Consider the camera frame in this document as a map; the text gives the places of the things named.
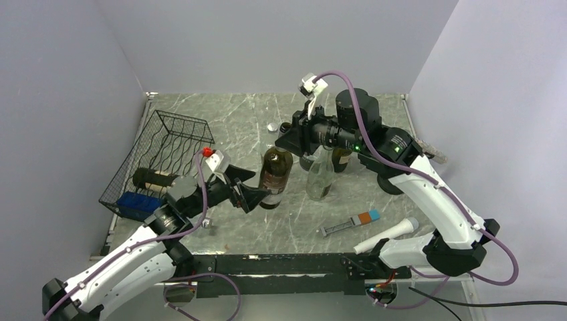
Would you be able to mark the black wire wine rack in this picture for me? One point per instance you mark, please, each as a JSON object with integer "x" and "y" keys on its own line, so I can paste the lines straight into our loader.
{"x": 167, "y": 142}

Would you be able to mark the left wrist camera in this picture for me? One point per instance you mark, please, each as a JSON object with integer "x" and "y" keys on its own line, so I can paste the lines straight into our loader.
{"x": 216, "y": 160}

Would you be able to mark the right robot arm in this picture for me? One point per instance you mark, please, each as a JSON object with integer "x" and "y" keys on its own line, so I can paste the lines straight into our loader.
{"x": 457, "y": 244}

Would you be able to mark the white toy microphone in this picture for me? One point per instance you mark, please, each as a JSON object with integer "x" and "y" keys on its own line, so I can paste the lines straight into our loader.
{"x": 406, "y": 226}

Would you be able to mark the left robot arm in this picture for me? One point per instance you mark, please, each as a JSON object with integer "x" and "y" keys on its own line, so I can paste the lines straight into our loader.
{"x": 154, "y": 252}

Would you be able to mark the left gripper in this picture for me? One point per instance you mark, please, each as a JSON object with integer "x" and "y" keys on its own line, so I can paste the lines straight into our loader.
{"x": 251, "y": 197}

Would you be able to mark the grey tool coloured blocks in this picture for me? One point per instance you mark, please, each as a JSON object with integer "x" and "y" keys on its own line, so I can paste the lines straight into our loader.
{"x": 353, "y": 221}

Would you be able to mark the clear labelled bottle silver cap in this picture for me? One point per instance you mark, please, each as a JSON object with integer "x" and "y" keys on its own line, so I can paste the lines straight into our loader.
{"x": 306, "y": 161}

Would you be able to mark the green wine bottle grey cap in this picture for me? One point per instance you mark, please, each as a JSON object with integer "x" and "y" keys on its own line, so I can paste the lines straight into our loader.
{"x": 274, "y": 174}

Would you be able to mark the dark green wine bottle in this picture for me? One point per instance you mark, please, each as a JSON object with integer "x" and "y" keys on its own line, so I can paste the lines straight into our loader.
{"x": 153, "y": 180}

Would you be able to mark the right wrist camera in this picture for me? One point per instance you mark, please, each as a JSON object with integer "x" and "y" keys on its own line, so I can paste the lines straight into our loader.
{"x": 312, "y": 88}

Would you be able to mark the blue square glass bottle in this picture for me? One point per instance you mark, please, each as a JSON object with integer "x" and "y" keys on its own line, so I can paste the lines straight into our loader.
{"x": 141, "y": 206}

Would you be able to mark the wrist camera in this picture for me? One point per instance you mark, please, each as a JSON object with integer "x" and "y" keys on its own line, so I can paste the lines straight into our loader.
{"x": 312, "y": 88}
{"x": 216, "y": 160}

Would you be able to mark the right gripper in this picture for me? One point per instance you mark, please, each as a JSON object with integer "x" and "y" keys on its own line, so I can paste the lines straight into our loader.
{"x": 299, "y": 138}

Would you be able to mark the clear glass bottle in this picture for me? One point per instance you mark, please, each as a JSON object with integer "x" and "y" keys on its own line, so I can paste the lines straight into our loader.
{"x": 320, "y": 175}

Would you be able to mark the grey handheld microphone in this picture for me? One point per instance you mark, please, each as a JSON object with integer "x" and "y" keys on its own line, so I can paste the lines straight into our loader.
{"x": 432, "y": 152}

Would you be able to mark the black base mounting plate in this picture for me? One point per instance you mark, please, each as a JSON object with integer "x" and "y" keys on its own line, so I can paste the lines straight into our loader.
{"x": 286, "y": 273}

